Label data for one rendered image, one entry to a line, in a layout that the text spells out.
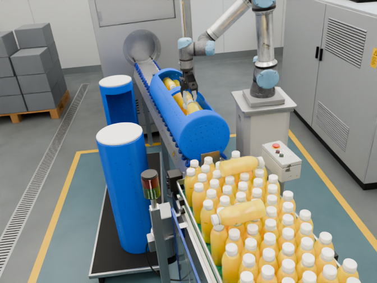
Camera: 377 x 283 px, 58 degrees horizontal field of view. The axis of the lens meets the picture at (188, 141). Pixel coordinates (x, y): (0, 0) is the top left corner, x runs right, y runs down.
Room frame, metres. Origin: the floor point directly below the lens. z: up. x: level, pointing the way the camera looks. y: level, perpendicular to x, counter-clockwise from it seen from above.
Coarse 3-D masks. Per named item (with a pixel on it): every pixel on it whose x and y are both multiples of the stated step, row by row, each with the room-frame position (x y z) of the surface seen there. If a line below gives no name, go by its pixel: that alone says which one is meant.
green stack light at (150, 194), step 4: (144, 188) 1.02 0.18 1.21; (156, 188) 1.01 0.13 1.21; (144, 192) 1.02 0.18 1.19; (148, 192) 1.01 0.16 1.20; (152, 192) 1.01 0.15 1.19; (156, 192) 1.01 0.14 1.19; (144, 196) 1.03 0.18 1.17; (148, 196) 1.01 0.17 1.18; (152, 196) 1.01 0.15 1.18; (156, 196) 1.01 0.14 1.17
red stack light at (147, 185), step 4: (144, 180) 1.01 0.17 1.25; (148, 180) 1.01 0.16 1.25; (152, 180) 1.01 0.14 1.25; (156, 180) 1.02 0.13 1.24; (144, 184) 1.01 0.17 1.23; (148, 184) 1.01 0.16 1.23; (152, 184) 1.01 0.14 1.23; (156, 184) 1.02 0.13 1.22; (148, 188) 1.01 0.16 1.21; (152, 188) 1.01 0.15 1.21
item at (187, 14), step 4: (184, 0) 2.99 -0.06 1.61; (188, 0) 3.00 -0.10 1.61; (184, 4) 2.99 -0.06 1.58; (188, 4) 3.00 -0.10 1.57; (184, 8) 2.99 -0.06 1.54; (188, 8) 3.00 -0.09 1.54; (184, 12) 2.99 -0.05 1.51; (188, 12) 3.00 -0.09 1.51; (184, 16) 2.99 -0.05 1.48; (188, 16) 3.00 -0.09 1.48; (184, 20) 3.00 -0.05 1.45; (188, 20) 2.99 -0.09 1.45; (184, 24) 3.01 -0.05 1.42; (188, 24) 2.99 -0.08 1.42; (184, 28) 3.02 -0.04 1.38; (188, 28) 2.99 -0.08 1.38; (184, 32) 3.03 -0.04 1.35; (188, 32) 2.99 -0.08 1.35; (188, 36) 2.99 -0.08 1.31; (192, 40) 3.00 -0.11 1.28
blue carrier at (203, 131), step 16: (160, 80) 2.22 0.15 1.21; (160, 96) 2.04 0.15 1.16; (160, 112) 2.02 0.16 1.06; (176, 112) 1.71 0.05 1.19; (192, 112) 1.61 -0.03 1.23; (208, 112) 1.59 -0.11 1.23; (176, 128) 1.61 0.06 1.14; (192, 128) 1.54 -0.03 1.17; (208, 128) 1.56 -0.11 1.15; (224, 128) 1.58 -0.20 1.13; (192, 144) 1.54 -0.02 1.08; (208, 144) 1.56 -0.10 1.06; (224, 144) 1.58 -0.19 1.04
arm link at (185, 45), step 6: (180, 42) 1.78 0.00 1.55; (186, 42) 1.77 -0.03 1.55; (192, 42) 1.80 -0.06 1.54; (180, 48) 1.78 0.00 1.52; (186, 48) 1.77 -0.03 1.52; (192, 48) 1.77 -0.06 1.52; (180, 54) 1.78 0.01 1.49; (186, 54) 1.77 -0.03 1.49; (192, 54) 1.77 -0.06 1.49; (180, 60) 1.79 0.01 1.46; (186, 60) 1.77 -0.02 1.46
